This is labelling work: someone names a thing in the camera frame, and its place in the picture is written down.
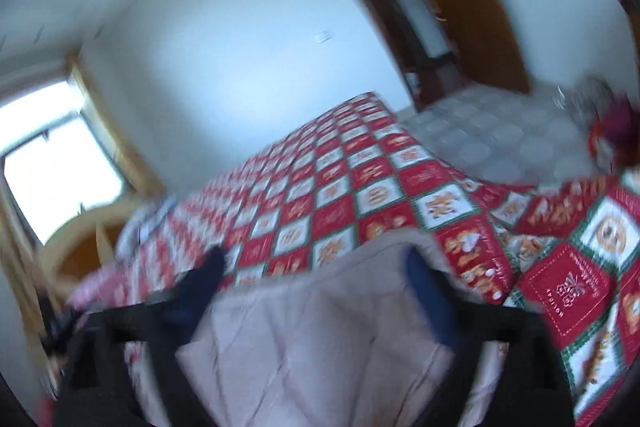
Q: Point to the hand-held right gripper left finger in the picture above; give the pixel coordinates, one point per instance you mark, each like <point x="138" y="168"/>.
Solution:
<point x="192" y="302"/>

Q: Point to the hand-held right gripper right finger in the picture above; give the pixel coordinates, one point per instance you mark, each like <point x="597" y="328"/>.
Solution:
<point x="430" y="302"/>

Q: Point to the pale pink quilted jacket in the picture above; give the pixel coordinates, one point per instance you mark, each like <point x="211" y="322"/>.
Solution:
<point x="320" y="347"/>

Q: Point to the pink clothes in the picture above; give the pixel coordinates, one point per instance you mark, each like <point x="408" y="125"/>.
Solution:
<point x="95" y="287"/>

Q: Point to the striped pillow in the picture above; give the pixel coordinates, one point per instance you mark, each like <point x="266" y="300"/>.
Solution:
<point x="145" y="227"/>

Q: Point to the wooden bed headboard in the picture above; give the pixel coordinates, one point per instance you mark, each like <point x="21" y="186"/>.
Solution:
<point x="80" y="247"/>

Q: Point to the red checkered printed bedspread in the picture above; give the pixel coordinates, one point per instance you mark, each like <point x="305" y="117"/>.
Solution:
<point x="380" y="187"/>

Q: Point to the yellow curtain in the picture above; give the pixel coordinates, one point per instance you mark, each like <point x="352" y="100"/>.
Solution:
<point x="125" y="152"/>

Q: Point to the window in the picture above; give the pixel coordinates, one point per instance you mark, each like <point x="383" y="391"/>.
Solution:
<point x="60" y="167"/>

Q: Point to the small white container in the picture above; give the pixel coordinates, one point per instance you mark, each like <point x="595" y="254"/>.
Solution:
<point x="412" y="84"/>

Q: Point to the dark red cloth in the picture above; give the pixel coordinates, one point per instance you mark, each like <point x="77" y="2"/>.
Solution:
<point x="620" y="127"/>

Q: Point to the grey cloth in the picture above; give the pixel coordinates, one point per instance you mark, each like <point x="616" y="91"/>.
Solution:
<point x="590" y="97"/>

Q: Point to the brown wooden door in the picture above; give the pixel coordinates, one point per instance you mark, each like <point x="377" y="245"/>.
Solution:
<point x="475" y="32"/>

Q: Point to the white wall switch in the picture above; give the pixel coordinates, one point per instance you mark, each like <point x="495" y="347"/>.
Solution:
<point x="323" y="38"/>

